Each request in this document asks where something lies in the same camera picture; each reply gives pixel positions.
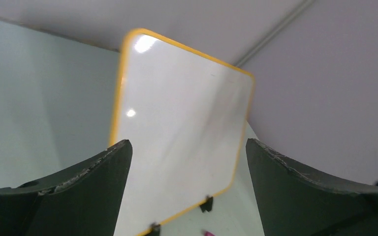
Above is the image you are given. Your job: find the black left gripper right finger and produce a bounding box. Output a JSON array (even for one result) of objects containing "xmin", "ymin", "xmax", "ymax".
[{"xmin": 246, "ymin": 139, "xmax": 378, "ymax": 236}]

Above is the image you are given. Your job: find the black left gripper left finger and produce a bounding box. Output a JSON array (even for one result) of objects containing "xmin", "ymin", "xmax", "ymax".
[{"xmin": 0, "ymin": 140, "xmax": 132, "ymax": 236}]

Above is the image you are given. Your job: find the magenta marker cap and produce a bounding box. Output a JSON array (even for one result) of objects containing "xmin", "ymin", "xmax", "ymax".
[{"xmin": 203, "ymin": 231, "xmax": 215, "ymax": 236}]

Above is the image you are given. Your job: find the yellow framed whiteboard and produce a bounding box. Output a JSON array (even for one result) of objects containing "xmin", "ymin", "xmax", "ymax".
[{"xmin": 109, "ymin": 28, "xmax": 255, "ymax": 236}]

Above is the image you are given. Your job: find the black whiteboard foot right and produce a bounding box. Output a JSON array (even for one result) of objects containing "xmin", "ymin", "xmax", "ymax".
[{"xmin": 199, "ymin": 196, "xmax": 214, "ymax": 213}]

